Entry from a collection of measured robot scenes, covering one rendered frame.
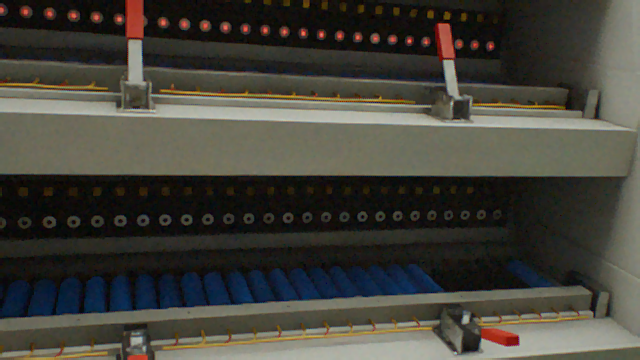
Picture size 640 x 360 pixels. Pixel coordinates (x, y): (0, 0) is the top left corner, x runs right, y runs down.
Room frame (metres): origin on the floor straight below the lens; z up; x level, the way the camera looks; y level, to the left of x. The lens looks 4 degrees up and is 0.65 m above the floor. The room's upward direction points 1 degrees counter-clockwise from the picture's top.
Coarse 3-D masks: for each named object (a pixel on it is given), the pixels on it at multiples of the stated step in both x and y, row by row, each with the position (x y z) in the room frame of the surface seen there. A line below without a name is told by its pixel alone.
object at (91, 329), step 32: (544, 288) 0.63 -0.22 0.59; (576, 288) 0.64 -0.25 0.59; (0, 320) 0.49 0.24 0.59; (32, 320) 0.49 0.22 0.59; (64, 320) 0.49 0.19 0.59; (96, 320) 0.50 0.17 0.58; (128, 320) 0.50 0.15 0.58; (160, 320) 0.51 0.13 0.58; (192, 320) 0.52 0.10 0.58; (224, 320) 0.52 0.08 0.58; (256, 320) 0.53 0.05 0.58; (288, 320) 0.54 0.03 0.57; (320, 320) 0.55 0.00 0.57; (352, 320) 0.56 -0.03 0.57; (384, 320) 0.57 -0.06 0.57; (416, 320) 0.57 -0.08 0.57; (544, 320) 0.60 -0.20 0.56; (0, 352) 0.47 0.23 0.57; (32, 352) 0.48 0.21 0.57; (96, 352) 0.48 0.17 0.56
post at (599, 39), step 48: (528, 0) 0.74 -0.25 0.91; (576, 0) 0.66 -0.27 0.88; (624, 0) 0.60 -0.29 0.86; (528, 48) 0.74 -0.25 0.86; (576, 48) 0.67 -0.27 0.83; (624, 48) 0.61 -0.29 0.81; (528, 192) 0.76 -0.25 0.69; (576, 192) 0.68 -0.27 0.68; (624, 192) 0.61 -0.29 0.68; (528, 240) 0.76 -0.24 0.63; (576, 240) 0.68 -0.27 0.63; (624, 240) 0.62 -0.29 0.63
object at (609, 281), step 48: (0, 240) 0.58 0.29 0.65; (48, 240) 0.59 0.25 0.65; (96, 240) 0.61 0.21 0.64; (144, 240) 0.62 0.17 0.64; (192, 240) 0.64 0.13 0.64; (240, 240) 0.65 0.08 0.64; (288, 240) 0.67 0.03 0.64; (336, 240) 0.68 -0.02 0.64; (384, 240) 0.70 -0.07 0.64; (432, 240) 0.72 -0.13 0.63; (480, 240) 0.74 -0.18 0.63; (624, 288) 0.62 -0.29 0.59; (384, 336) 0.56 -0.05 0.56; (432, 336) 0.57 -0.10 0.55; (528, 336) 0.59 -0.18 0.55; (576, 336) 0.60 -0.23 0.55; (624, 336) 0.60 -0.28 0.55
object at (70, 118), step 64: (0, 0) 0.58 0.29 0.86; (64, 0) 0.59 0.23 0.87; (128, 0) 0.49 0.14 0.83; (192, 0) 0.63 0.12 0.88; (256, 0) 0.64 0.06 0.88; (320, 0) 0.66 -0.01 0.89; (0, 64) 0.49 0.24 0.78; (64, 64) 0.51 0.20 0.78; (128, 64) 0.48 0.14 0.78; (192, 64) 0.62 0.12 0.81; (256, 64) 0.64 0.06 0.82; (384, 64) 0.70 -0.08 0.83; (448, 64) 0.56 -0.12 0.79; (576, 64) 0.66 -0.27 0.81; (0, 128) 0.44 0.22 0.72; (64, 128) 0.45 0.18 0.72; (128, 128) 0.46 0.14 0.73; (192, 128) 0.48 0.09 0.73; (256, 128) 0.49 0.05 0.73; (320, 128) 0.50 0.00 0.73; (384, 128) 0.52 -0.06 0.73; (448, 128) 0.54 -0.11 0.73; (512, 128) 0.55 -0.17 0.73; (576, 128) 0.57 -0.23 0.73
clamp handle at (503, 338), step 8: (464, 320) 0.55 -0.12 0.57; (464, 328) 0.54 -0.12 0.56; (472, 328) 0.53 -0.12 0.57; (480, 328) 0.53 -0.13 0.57; (488, 328) 0.52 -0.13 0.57; (488, 336) 0.51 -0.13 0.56; (496, 336) 0.50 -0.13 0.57; (504, 336) 0.49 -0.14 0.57; (512, 336) 0.49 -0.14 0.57; (504, 344) 0.49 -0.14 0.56; (512, 344) 0.49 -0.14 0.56
